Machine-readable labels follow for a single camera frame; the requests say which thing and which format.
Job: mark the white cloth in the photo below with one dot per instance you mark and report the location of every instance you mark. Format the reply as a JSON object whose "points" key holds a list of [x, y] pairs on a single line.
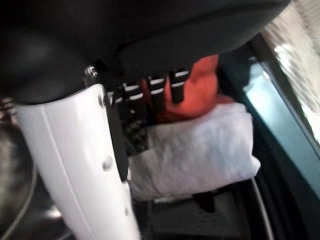
{"points": [[195, 150]]}

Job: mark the red cloth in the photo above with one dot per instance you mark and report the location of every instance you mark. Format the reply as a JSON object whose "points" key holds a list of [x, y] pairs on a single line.
{"points": [[200, 97]]}

